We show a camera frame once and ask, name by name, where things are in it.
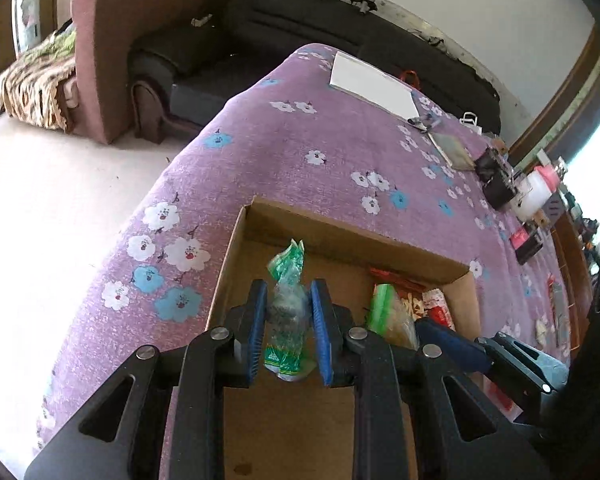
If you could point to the scissors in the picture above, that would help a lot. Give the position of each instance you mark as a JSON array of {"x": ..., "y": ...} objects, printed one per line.
[{"x": 422, "y": 122}]

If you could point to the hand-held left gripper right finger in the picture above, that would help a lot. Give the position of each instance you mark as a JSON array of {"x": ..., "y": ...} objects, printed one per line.
[{"x": 320, "y": 332}]

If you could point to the black sofa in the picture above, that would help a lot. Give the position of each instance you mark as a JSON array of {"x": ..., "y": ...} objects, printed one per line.
[{"x": 290, "y": 15}]

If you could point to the white bottle pink cap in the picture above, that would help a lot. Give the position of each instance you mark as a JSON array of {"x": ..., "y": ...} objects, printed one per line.
[{"x": 535, "y": 192}]

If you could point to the black box device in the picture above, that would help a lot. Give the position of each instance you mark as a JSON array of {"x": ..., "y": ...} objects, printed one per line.
[{"x": 495, "y": 177}]

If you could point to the purple floral cloth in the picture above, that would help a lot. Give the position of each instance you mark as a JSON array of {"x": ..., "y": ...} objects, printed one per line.
[{"x": 280, "y": 150}]

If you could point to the white small device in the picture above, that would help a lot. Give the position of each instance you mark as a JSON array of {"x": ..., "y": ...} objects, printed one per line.
[{"x": 201, "y": 21}]

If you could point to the green pastry packet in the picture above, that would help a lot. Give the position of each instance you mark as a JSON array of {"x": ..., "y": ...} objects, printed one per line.
[{"x": 387, "y": 312}]

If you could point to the brown patterned blanket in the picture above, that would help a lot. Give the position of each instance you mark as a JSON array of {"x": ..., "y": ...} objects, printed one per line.
[{"x": 30, "y": 90}]

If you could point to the grey small box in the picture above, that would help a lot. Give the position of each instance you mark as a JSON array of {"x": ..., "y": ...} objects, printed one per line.
[{"x": 555, "y": 206}]

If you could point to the red white snack packet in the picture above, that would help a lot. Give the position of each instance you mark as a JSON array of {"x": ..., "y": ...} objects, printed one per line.
[{"x": 437, "y": 305}]

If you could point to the clear red-edged packet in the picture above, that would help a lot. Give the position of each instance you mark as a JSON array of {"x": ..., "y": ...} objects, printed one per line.
[{"x": 559, "y": 307}]

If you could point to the red black small box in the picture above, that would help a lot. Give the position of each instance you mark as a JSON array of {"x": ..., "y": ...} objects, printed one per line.
[{"x": 527, "y": 244}]

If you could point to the green clear candy wrapper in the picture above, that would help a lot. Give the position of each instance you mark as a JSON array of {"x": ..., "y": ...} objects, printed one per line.
[{"x": 287, "y": 310}]

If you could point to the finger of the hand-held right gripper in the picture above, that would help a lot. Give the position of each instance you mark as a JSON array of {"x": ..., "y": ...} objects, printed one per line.
[
  {"x": 460, "y": 350},
  {"x": 520, "y": 367}
]

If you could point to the cardboard box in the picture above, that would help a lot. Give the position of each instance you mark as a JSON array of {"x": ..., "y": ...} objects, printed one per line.
[{"x": 290, "y": 410}]

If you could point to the brown pink armchair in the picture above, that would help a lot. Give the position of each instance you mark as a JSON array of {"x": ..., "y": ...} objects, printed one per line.
[{"x": 105, "y": 60}]

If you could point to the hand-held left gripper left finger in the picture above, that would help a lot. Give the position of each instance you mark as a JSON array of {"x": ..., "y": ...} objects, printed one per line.
[{"x": 256, "y": 332}]

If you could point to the frosted glass door panel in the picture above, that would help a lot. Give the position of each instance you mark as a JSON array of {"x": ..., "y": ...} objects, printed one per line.
[{"x": 27, "y": 5}]

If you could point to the green cloth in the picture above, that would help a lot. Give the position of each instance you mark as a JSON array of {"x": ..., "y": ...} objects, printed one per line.
[{"x": 62, "y": 42}]

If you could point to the white paper sheet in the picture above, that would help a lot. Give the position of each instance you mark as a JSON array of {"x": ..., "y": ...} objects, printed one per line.
[{"x": 370, "y": 82}]

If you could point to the dark red packet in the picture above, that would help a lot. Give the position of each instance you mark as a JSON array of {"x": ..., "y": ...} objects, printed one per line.
[{"x": 397, "y": 280}]

